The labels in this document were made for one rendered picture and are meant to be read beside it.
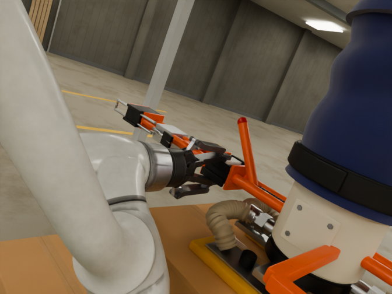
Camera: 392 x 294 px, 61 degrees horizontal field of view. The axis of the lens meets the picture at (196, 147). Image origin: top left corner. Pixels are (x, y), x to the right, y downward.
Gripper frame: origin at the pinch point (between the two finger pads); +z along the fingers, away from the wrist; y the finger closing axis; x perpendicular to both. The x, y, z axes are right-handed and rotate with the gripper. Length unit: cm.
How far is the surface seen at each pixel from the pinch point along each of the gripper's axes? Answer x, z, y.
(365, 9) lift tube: 18.9, -10.5, -36.1
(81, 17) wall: -993, 433, -9
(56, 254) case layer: -59, 2, 69
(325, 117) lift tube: 20.1, -9.4, -19.6
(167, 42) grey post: -255, 179, -24
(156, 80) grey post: -252, 179, 17
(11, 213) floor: -170, 28, 124
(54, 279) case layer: -47, -4, 69
